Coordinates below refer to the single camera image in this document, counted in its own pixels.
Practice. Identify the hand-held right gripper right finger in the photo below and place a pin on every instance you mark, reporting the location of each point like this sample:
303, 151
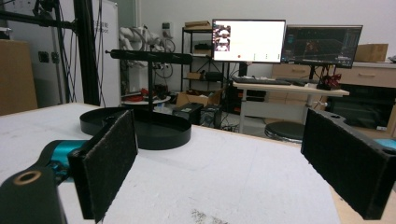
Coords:
347, 165

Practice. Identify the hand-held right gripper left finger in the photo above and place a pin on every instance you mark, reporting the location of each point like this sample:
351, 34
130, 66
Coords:
104, 169

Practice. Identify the black jewelry stand with tray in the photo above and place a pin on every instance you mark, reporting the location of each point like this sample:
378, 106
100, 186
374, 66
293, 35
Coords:
162, 130

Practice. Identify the black round stool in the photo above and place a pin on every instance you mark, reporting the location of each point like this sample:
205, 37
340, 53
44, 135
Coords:
285, 130

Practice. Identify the white round table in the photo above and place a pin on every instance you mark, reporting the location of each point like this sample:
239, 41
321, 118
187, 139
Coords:
144, 100

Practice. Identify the red and black device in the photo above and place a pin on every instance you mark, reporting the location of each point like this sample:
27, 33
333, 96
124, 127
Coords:
329, 81

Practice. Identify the wooden drawer cabinet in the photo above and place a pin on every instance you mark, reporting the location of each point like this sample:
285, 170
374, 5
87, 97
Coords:
367, 74

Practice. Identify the light wooden desk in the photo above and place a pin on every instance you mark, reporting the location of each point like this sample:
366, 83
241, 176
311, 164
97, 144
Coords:
289, 88

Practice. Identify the black computer case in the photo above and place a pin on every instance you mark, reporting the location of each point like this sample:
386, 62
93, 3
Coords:
194, 112

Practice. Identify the small cardboard box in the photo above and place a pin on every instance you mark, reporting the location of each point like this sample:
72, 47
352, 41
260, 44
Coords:
371, 52

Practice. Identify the open cardboard box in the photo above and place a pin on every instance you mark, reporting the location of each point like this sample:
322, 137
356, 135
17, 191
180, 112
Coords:
197, 98

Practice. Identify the black keyboard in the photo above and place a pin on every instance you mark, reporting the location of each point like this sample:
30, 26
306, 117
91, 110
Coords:
260, 81

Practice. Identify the dark screen monitor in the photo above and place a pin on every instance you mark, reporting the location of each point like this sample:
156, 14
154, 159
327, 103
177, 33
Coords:
320, 46

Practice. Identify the large cardboard box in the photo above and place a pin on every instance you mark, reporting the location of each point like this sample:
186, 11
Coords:
15, 77

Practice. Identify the black metal shelf rack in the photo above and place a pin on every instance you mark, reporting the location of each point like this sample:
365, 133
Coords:
199, 59

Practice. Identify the bright white monitor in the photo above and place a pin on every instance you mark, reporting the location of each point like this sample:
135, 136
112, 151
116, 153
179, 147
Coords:
248, 41

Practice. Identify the flat cardboard box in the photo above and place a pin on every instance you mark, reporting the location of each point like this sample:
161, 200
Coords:
197, 24

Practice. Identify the black metal frame stand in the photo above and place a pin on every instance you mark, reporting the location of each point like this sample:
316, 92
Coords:
85, 53

